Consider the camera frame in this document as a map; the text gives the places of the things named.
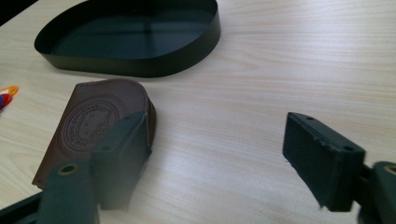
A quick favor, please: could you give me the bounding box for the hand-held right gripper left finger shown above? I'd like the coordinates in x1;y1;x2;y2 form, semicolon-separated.
89;110;153;212

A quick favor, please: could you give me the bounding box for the metal ring with colourful keys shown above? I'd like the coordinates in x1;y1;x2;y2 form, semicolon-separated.
0;85;20;110

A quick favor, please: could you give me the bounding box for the brown leather key case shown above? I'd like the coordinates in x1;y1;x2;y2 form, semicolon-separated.
32;77;158;190

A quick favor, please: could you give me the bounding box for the black key rack with tray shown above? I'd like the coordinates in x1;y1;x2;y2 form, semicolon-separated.
34;0;222;78

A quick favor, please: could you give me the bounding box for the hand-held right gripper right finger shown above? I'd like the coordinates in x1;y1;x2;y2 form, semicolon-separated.
281;111;367;213

